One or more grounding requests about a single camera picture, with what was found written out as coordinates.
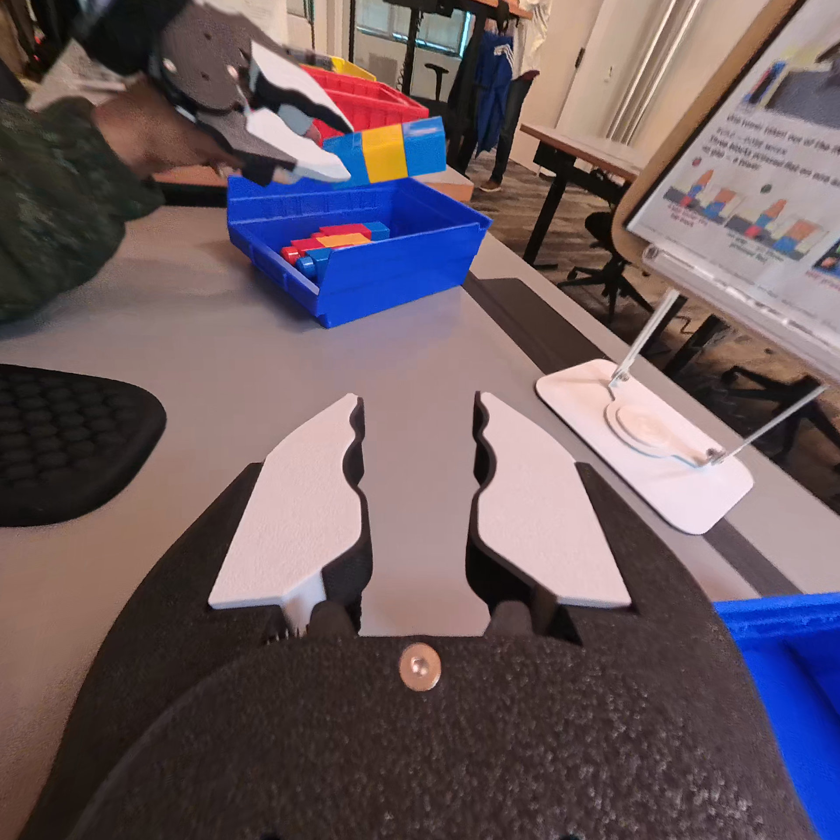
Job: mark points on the printed instruction poster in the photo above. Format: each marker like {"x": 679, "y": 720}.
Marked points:
{"x": 754, "y": 164}

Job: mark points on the blue jacket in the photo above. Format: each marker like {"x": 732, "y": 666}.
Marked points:
{"x": 492, "y": 92}

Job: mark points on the white document stand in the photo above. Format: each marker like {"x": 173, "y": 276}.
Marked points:
{"x": 656, "y": 459}

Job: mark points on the white wall pipes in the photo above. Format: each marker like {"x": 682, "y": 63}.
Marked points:
{"x": 646, "y": 72}

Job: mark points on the red plastic bin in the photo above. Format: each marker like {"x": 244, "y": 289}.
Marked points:
{"x": 387, "y": 115}
{"x": 354, "y": 82}

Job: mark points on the person's left hand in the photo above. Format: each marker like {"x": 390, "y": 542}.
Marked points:
{"x": 151, "y": 131}

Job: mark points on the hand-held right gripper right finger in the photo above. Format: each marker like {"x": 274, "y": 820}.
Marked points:
{"x": 551, "y": 525}

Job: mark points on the red and yellow block tower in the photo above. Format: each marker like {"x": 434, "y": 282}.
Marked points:
{"x": 341, "y": 241}

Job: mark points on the black office chair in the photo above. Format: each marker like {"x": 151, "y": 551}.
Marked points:
{"x": 439, "y": 92}
{"x": 610, "y": 262}
{"x": 781, "y": 394}

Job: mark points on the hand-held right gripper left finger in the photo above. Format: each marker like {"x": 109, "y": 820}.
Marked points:
{"x": 289, "y": 525}

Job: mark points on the grey table with wooden edge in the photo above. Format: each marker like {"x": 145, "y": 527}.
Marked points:
{"x": 453, "y": 187}

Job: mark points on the blue plastic bin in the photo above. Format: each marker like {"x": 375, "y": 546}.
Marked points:
{"x": 787, "y": 722}
{"x": 407, "y": 275}

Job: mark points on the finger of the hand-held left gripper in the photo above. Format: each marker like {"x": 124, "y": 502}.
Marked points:
{"x": 282, "y": 75}
{"x": 295, "y": 154}

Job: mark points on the red and blue block tower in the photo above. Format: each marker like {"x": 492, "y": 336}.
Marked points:
{"x": 341, "y": 231}

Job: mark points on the wooden standing desk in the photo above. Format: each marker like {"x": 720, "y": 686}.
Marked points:
{"x": 485, "y": 8}

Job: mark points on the wooden background desk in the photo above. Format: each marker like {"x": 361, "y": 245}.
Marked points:
{"x": 584, "y": 148}

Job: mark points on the yellow plastic bin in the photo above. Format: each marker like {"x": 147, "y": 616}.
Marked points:
{"x": 354, "y": 67}

